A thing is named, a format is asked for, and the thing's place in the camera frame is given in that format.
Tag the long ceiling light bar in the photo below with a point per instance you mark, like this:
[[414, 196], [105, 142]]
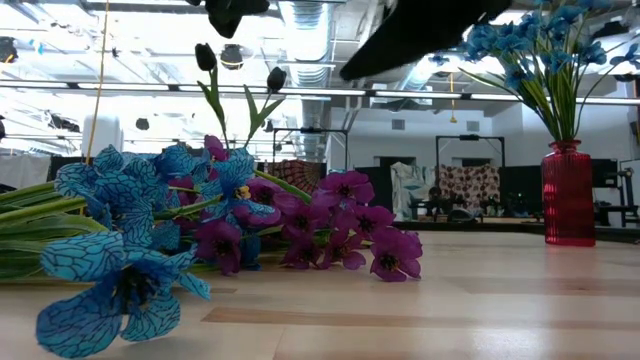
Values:
[[325, 91]]

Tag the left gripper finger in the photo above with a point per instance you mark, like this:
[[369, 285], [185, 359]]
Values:
[[235, 12]]

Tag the black background workstation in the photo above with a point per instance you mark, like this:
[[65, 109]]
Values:
[[435, 207]]

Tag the brown dotted cloth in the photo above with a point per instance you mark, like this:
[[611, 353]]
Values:
[[470, 182]]

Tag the round black ceiling lamp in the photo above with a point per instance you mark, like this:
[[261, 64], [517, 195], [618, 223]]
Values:
[[231, 57]]

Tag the black partition panel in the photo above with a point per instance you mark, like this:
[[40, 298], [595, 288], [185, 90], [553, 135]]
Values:
[[380, 195]]

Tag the black stand frame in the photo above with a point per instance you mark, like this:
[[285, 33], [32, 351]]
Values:
[[470, 136]]

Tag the blue artificial flower bunch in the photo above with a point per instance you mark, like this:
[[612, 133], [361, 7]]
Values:
[[595, 52], [482, 40], [100, 255]]

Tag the black aluminium table frame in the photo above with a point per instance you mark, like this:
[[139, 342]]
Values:
[[475, 226]]

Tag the silver air duct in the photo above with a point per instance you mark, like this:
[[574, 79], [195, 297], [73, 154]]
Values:
[[417, 80], [310, 75]]

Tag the black background desk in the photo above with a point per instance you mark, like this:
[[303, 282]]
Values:
[[615, 212]]

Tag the black monitor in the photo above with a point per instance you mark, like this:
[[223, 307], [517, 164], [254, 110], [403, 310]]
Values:
[[606, 172]]

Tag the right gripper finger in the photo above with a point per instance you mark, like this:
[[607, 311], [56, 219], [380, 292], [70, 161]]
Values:
[[425, 25]]

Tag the white teal patterned cloth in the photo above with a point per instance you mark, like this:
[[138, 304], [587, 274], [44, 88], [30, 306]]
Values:
[[407, 185]]

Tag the red ribbed glass vase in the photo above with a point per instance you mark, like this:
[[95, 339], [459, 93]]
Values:
[[568, 195]]

